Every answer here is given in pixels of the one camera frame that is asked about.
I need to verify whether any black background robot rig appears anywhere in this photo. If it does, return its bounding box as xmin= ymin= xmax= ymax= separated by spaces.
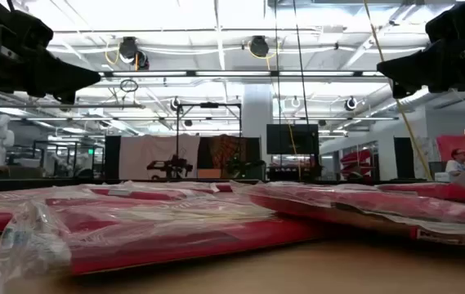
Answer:
xmin=146 ymin=154 xmax=194 ymax=180

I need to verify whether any red folded object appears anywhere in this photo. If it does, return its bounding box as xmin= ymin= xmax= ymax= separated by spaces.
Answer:
xmin=340 ymin=149 xmax=374 ymax=172

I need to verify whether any black aluminium table frame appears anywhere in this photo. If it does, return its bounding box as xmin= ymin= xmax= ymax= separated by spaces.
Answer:
xmin=0 ymin=177 xmax=465 ymax=193

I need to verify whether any red fabric backdrop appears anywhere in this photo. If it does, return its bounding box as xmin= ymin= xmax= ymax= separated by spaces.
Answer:
xmin=436 ymin=133 xmax=465 ymax=172

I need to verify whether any black metal stand frame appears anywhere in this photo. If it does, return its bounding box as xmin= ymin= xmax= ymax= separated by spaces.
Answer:
xmin=176 ymin=101 xmax=243 ymax=180

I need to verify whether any white hanging cloth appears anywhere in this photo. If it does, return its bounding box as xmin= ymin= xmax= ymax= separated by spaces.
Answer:
xmin=119 ymin=134 xmax=201 ymax=180

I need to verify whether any black tall panel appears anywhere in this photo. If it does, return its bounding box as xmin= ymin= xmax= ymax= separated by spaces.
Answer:
xmin=393 ymin=136 xmax=415 ymax=180
xmin=104 ymin=135 xmax=122 ymax=180

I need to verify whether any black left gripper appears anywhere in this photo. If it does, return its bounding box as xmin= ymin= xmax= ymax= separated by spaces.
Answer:
xmin=0 ymin=0 xmax=101 ymax=105

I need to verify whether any black wall monitor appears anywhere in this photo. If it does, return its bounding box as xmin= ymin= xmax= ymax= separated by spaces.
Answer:
xmin=266 ymin=123 xmax=320 ymax=155

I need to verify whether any yellow hanging cable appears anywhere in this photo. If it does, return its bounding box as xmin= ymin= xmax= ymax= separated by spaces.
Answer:
xmin=362 ymin=0 xmax=433 ymax=180

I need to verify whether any brown patterned cloth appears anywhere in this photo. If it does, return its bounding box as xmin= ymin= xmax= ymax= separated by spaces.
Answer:
xmin=199 ymin=134 xmax=262 ymax=180

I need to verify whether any thin black hanging cable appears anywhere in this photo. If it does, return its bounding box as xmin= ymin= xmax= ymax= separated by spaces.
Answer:
xmin=273 ymin=0 xmax=282 ymax=164

